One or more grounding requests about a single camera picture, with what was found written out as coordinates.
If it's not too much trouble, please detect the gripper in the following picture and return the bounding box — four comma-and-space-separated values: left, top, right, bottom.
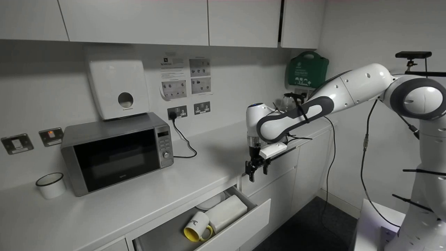
245, 146, 271, 183

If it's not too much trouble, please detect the white drawer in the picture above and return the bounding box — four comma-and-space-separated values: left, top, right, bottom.
132, 185, 272, 251
241, 147, 300, 197

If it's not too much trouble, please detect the white base cabinet door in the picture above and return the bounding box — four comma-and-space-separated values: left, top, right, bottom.
240, 167, 298, 251
290, 129, 332, 217

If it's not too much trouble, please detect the white box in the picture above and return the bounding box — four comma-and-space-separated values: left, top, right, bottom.
205, 194, 248, 234

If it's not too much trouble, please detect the white plate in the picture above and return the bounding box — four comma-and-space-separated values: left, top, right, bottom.
195, 191, 226, 211

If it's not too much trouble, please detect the glass jug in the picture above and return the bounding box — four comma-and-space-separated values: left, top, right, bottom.
280, 92, 308, 113

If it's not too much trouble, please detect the white and yellow mug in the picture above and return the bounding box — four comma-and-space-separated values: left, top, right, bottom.
183, 211, 214, 243

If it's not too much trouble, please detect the paper notice with pictures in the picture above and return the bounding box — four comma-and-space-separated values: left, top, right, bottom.
159, 57, 189, 102
189, 57, 212, 96

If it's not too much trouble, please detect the green first aid box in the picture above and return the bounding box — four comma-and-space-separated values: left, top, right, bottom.
285, 51, 330, 90

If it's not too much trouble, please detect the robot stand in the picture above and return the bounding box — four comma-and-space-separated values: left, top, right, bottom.
353, 199, 407, 251

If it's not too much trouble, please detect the microwave door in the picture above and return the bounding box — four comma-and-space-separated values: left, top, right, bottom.
62, 128, 161, 197

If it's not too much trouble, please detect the silver microwave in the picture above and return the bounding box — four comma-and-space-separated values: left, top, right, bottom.
61, 112, 175, 197

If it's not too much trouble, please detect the white paper towel dispenser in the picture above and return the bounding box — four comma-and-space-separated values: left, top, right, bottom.
85, 57, 151, 121

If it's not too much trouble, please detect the white enamel cup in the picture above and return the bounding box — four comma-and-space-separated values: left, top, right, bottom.
35, 172, 67, 200

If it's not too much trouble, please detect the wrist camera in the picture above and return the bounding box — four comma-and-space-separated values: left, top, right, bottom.
259, 141, 288, 160

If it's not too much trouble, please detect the steel wall socket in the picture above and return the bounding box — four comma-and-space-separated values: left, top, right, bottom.
167, 105, 188, 120
193, 101, 211, 115

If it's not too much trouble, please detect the black cable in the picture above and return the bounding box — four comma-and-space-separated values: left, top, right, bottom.
169, 111, 198, 159

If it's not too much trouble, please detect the wall cabinet door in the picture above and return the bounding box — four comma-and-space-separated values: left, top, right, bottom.
208, 0, 282, 48
58, 0, 210, 47
281, 0, 326, 50
0, 0, 69, 42

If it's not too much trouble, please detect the white wall cabinet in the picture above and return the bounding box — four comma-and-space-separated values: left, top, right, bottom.
0, 0, 326, 50

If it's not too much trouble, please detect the camera on mount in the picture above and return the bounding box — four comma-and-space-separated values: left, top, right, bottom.
395, 51, 446, 77

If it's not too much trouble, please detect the steel switch plate with light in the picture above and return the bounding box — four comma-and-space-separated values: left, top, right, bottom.
38, 127, 64, 147

